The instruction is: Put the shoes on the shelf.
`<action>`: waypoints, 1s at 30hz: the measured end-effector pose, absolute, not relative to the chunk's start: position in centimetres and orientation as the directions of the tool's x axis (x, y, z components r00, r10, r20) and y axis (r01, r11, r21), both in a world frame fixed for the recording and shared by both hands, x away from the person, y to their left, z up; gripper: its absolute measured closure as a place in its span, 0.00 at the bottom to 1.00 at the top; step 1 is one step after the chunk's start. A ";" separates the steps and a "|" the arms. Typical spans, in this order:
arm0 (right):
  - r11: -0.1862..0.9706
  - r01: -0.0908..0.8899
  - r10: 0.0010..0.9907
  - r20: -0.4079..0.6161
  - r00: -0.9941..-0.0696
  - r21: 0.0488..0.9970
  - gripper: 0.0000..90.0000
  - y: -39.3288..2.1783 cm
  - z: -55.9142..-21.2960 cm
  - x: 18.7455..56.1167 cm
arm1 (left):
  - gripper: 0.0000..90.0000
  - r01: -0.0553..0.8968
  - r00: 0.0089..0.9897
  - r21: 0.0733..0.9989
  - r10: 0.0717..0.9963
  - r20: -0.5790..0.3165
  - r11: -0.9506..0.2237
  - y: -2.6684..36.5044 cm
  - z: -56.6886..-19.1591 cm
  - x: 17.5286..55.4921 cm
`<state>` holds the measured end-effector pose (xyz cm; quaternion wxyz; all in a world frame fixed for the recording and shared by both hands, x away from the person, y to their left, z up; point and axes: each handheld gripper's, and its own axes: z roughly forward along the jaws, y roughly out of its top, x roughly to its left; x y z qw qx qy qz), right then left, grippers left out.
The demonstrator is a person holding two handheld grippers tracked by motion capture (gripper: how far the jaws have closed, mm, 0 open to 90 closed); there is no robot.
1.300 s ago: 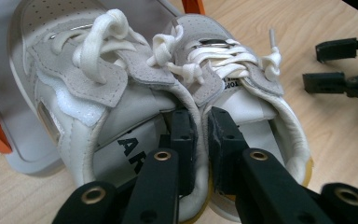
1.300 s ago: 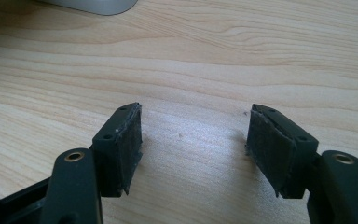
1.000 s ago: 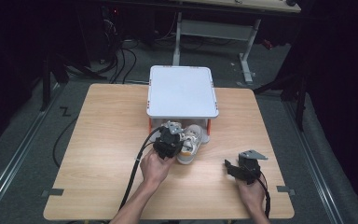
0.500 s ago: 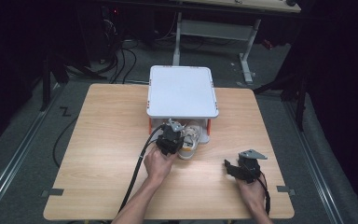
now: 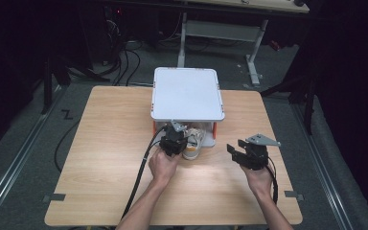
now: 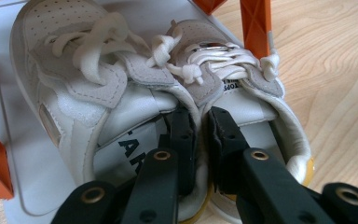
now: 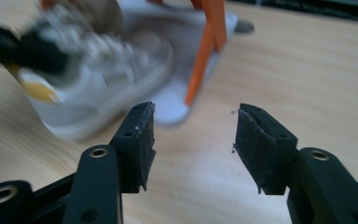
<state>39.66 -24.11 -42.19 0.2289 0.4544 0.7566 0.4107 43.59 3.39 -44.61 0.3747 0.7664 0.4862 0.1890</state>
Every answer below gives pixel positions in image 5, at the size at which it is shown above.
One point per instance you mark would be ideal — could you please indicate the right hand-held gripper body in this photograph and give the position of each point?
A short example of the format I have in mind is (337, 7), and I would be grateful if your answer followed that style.
(255, 153)

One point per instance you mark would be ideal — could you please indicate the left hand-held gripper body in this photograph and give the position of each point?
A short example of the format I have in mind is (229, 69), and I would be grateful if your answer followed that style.
(172, 142)

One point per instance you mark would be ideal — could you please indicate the grey two-tier shoe rack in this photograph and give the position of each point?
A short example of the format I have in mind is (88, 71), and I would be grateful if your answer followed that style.
(187, 96)

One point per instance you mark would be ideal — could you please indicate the person's left hand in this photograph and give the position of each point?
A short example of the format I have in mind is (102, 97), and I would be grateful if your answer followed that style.
(163, 167)

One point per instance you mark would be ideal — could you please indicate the person's right hand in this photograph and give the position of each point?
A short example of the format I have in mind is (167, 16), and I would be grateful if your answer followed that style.
(258, 180)

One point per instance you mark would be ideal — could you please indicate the grey tape piece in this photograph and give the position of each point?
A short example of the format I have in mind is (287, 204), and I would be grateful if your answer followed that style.
(294, 195)
(55, 197)

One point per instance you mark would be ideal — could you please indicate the black metal stand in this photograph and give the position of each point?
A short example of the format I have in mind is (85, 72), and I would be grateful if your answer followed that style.
(309, 105)
(47, 86)

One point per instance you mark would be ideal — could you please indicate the small red object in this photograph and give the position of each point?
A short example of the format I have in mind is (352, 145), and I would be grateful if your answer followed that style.
(275, 45)

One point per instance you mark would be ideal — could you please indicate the white-framed wooden desk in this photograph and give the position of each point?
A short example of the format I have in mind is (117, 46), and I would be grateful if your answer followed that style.
(223, 30)

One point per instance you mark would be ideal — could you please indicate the metal floor rail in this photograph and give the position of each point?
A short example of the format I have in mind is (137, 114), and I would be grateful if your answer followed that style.
(322, 166)
(16, 159)

